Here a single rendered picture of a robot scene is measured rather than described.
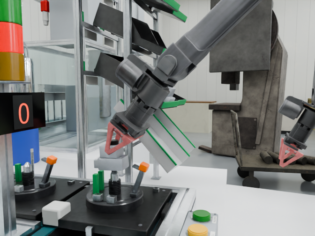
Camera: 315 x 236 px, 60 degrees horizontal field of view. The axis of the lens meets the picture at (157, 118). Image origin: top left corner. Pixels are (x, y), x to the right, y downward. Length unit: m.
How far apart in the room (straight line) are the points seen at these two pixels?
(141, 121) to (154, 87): 0.08
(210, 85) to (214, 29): 10.77
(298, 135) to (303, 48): 10.28
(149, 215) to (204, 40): 0.39
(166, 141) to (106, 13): 0.48
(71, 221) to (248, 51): 4.40
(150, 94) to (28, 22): 5.58
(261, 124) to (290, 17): 6.92
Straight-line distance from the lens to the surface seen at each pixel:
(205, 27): 0.60
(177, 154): 0.97
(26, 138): 1.56
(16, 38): 0.56
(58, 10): 2.08
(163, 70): 0.57
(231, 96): 11.21
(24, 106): 0.55
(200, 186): 1.14
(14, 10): 0.57
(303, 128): 1.02
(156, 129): 0.99
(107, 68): 0.93
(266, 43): 4.76
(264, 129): 5.09
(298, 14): 11.47
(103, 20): 0.96
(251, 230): 0.86
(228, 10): 0.60
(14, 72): 0.55
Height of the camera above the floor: 1.24
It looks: 6 degrees down
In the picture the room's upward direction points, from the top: straight up
